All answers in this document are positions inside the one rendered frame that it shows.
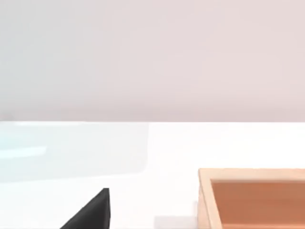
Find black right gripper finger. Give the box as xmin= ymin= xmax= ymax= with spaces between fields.
xmin=59 ymin=187 xmax=111 ymax=229

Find shallow salmon-coloured box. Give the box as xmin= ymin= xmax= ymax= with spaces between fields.
xmin=197 ymin=167 xmax=305 ymax=229

